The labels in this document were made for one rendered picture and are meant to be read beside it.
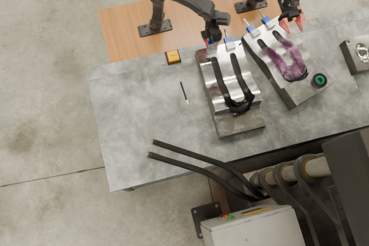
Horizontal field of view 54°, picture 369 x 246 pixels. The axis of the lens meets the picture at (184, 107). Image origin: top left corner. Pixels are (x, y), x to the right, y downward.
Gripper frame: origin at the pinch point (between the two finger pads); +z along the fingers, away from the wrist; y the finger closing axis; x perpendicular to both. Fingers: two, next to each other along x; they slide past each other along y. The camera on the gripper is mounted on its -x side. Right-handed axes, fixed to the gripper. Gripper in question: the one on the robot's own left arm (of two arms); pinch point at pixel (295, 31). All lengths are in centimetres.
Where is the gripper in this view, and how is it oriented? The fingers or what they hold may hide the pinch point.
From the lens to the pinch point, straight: 184.2
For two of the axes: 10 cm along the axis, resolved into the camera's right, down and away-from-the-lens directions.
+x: -0.6, 2.3, 9.7
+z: 2.8, 9.4, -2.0
